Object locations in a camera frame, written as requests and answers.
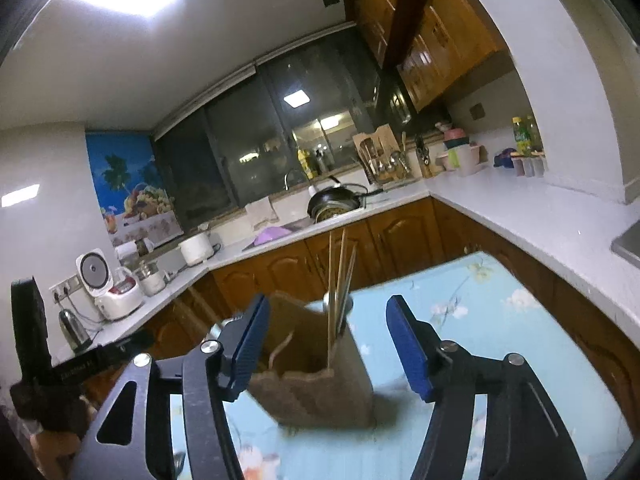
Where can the green label drink bottle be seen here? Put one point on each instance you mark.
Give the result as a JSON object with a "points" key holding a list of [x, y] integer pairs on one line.
{"points": [[521, 135]]}

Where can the wooden wall cabinets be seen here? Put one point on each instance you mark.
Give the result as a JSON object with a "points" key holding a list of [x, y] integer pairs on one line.
{"points": [[440, 35]]}

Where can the steel sink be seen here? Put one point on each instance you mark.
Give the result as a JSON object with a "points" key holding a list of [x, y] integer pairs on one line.
{"points": [[629, 245]]}

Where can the white rice cooker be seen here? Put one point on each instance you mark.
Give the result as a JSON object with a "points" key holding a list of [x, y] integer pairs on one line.
{"points": [[117, 300]]}

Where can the metal faucet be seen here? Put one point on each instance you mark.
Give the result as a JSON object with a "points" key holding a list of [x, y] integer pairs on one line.
{"points": [[287, 180]]}

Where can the tropical wall poster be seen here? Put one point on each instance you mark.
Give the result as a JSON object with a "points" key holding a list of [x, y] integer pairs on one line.
{"points": [[125, 175]]}

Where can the brown wall socket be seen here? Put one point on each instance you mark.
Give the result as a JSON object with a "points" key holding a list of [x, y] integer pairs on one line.
{"points": [[477, 111]]}

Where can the cutlery drying rack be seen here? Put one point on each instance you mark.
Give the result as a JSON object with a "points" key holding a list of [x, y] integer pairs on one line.
{"points": [[387, 167]]}

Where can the white electric pot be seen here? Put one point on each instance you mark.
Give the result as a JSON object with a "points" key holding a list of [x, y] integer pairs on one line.
{"points": [[194, 250]]}

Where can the dark glass jar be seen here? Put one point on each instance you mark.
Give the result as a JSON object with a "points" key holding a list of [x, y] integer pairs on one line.
{"points": [[146, 246]]}

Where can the brown paper bag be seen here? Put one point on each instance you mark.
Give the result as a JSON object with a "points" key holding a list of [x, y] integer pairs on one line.
{"points": [[310, 395]]}

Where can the knife block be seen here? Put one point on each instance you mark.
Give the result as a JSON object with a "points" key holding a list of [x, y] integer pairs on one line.
{"points": [[425, 160]]}

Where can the purple cloth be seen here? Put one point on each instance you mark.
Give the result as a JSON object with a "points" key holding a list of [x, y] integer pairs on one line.
{"points": [[504, 157]]}

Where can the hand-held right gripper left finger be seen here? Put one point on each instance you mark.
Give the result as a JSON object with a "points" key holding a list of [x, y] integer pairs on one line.
{"points": [[250, 345]]}

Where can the dark window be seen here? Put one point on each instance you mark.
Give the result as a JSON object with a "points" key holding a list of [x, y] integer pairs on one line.
{"points": [[240, 160]]}

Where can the yellow bottle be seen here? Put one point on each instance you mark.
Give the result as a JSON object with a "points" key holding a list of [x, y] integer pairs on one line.
{"points": [[306, 164]]}

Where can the steel kettle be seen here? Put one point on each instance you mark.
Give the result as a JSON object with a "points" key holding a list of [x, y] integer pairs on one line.
{"points": [[75, 330]]}

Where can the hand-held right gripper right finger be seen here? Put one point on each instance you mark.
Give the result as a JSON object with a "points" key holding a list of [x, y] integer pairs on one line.
{"points": [[407, 345]]}

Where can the white canister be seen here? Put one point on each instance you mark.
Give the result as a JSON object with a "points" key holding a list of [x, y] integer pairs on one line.
{"points": [[126, 251]]}

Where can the floral blue tablecloth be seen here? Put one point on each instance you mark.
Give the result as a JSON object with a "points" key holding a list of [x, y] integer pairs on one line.
{"points": [[475, 300]]}

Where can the stacked pink green bowls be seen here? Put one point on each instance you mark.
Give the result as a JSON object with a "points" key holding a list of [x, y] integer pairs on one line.
{"points": [[456, 139]]}

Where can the metal spoon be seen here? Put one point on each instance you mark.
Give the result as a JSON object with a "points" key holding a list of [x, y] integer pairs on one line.
{"points": [[326, 302]]}

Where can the black wok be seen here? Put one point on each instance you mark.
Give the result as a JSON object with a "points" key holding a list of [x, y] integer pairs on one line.
{"points": [[332, 202]]}

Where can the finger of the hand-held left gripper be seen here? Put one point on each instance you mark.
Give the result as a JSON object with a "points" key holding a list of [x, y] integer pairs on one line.
{"points": [[100, 355]]}

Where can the wooden chopstick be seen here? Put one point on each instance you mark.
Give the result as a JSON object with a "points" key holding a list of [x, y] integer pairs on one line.
{"points": [[341, 270], [349, 280], [330, 280]]}

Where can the clear plastic bottle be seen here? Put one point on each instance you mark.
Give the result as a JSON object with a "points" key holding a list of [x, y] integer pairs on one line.
{"points": [[536, 132]]}

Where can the beige dish towel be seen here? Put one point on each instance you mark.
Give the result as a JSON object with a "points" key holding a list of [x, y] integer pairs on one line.
{"points": [[261, 210]]}

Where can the row of spice jars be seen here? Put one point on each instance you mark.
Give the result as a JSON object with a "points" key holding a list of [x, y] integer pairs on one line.
{"points": [[530, 166]]}

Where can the white wall outlets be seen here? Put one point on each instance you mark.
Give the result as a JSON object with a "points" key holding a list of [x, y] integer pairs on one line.
{"points": [[65, 289]]}

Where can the steel bottle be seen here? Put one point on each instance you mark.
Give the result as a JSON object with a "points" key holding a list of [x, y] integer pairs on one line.
{"points": [[321, 162]]}

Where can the wooden cutting board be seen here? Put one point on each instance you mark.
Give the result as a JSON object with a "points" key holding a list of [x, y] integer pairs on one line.
{"points": [[377, 137]]}

